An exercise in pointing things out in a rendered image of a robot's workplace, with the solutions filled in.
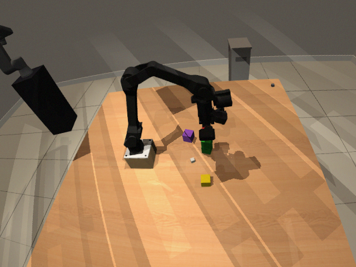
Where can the purple cube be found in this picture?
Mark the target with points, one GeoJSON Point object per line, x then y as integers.
{"type": "Point", "coordinates": [188, 135]}

